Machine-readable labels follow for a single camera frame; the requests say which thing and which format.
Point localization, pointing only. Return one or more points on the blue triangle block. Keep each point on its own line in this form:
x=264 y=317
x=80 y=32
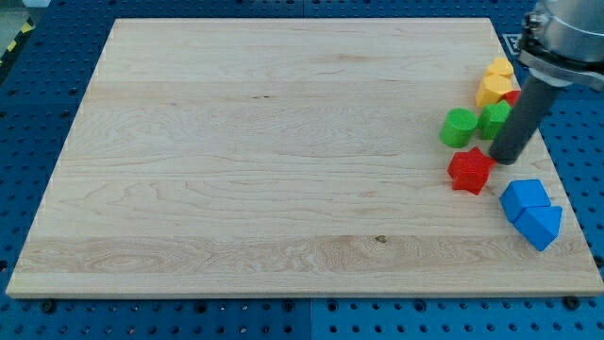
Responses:
x=540 y=225

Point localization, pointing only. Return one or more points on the green star block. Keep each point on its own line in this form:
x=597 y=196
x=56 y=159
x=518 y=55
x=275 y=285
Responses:
x=492 y=119

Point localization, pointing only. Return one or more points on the blue cube block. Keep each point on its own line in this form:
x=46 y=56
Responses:
x=522 y=194

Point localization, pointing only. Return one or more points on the small red block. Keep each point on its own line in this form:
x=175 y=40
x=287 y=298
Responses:
x=512 y=97

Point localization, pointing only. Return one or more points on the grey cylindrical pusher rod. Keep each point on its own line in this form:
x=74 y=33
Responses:
x=532 y=106

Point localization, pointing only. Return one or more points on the yellow hexagon block front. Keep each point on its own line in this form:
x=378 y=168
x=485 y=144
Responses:
x=491 y=89

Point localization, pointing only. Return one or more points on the light wooden board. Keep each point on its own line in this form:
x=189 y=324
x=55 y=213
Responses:
x=283 y=158

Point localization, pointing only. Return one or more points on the red star block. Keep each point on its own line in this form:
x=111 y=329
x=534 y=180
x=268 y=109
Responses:
x=470 y=170

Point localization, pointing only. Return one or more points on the green cylinder block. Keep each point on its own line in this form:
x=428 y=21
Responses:
x=458 y=128

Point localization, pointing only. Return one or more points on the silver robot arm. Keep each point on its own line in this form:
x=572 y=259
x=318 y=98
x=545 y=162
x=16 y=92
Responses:
x=561 y=44

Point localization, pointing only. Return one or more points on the yellow block back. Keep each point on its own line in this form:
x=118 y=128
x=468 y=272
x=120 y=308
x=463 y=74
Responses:
x=500 y=66

